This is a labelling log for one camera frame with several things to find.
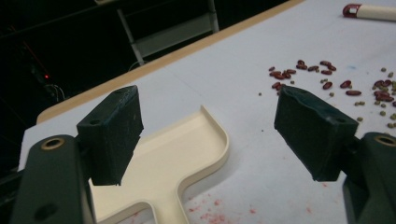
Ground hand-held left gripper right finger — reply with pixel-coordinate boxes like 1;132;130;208
274;85;360;182

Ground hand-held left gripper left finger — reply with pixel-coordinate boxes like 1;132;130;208
77;85;145;187

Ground cream plastic dustpan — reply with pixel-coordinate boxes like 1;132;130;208
89;105;231;224

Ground scattered green mung beans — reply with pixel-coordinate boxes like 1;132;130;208
257;66;396;131

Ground scattered red kidney beans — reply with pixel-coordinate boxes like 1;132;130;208
268;59;396;108

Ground dark device with red light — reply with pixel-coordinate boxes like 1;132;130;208
30;61;67;104

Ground grey metal stand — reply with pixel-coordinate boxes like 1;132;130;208
116;0;220;67

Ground cream brush handle red end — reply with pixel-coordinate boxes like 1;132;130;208
342;3;396;23

